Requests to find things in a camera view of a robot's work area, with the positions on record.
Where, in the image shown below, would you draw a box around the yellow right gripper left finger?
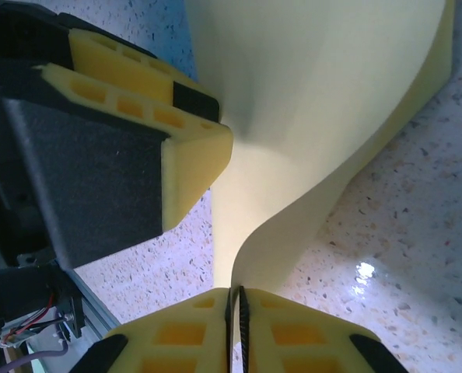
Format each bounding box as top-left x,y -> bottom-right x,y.
65,286 -> 234,373

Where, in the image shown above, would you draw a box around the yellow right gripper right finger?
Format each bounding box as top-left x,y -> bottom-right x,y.
234,286 -> 409,373

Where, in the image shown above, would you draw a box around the aluminium mounting beam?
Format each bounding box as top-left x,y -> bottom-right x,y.
68,270 -> 117,340

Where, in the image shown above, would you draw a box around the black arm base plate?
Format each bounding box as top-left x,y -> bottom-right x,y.
0,267 -> 86,343

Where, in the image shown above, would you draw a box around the red and black wire bundle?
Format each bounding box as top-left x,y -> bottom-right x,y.
0,293 -> 71,349

